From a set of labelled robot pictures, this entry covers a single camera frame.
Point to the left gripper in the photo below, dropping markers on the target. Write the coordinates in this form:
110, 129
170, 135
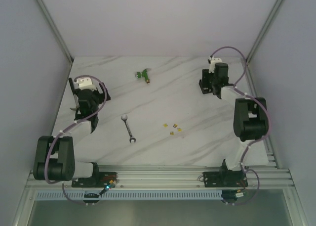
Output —
72, 93

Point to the black fuse box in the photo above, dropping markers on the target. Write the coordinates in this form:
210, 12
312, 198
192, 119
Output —
207, 82

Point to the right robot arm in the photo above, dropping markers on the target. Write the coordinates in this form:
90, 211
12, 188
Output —
250, 122

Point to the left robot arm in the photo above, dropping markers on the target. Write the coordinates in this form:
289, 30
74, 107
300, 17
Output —
55, 155

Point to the silver combination wrench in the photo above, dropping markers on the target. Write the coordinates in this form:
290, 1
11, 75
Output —
124, 118

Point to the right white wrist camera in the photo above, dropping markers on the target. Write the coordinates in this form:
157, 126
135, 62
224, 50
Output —
212, 61

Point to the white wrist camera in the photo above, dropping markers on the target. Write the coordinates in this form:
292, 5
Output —
85, 83
212, 61

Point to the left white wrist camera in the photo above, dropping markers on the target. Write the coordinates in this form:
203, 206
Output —
85, 83

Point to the hammer with black handle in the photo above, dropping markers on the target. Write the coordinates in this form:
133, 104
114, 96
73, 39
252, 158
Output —
72, 87

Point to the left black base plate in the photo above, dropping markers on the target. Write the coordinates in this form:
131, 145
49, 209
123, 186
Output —
97, 180

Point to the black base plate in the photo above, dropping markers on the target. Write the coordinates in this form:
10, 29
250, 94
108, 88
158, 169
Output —
225, 179
97, 180

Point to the white slotted cable duct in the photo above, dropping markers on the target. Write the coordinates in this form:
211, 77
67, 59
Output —
84, 195

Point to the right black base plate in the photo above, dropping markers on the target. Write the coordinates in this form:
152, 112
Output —
225, 179

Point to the aluminium frame rail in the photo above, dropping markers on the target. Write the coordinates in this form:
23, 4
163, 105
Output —
187, 177

